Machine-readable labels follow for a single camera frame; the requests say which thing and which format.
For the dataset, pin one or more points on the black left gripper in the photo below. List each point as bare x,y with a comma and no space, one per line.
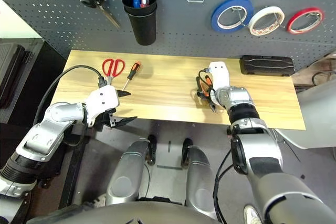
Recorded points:
108,119

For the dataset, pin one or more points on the orange black screwdriver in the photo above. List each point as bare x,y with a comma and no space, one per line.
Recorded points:
134,68

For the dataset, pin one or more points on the orange black pliers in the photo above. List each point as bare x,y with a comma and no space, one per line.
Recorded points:
202,86

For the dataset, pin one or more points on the white tape roll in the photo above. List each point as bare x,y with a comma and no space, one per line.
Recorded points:
256,30

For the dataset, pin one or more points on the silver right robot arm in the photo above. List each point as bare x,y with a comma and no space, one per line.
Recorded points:
252,150

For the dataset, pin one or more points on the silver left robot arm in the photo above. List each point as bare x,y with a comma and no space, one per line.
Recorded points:
44,134

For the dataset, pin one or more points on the grey metal pegboard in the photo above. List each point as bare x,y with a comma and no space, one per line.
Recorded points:
183,37

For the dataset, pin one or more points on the black left robot foot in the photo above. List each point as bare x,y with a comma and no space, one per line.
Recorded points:
151,150

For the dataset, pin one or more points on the black robot foot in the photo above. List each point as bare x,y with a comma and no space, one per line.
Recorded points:
187,153
151,150

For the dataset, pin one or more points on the silver left robot leg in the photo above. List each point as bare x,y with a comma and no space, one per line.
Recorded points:
126,176

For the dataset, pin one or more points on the silver robot leg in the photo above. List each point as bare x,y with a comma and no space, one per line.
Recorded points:
126,176
200,182

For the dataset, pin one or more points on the black right robot foot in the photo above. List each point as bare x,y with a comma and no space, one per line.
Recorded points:
187,153

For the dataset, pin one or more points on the black plastic cup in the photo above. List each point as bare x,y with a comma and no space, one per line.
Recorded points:
143,27

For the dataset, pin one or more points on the black white sneaker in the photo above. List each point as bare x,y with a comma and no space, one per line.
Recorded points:
97,201

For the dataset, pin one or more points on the silver right robot leg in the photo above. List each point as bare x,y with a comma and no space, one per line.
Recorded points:
200,182

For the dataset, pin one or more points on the grey robot torso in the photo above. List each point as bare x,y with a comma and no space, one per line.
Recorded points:
126,216

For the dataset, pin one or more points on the large black hard case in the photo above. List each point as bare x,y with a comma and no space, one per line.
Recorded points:
10,64

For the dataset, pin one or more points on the blue tape roll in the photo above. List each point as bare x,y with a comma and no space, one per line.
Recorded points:
214,18

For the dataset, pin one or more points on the silver peg hook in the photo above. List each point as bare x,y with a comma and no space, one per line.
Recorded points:
320,22
240,18
277,19

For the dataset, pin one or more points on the black flat tool case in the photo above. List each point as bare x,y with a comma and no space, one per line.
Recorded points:
266,65

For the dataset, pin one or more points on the white bystander shoe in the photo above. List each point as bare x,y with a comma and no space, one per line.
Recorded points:
252,214

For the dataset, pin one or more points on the red tape roll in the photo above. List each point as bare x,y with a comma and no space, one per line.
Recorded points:
289,26

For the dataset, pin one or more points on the light grey curved panel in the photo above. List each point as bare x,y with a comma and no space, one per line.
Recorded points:
315,116

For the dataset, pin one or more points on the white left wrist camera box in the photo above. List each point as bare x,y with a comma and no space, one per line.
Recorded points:
102,98

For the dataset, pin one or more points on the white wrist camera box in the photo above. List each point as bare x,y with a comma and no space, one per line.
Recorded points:
219,74
102,98

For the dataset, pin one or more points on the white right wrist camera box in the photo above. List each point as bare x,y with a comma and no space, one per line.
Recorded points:
219,74

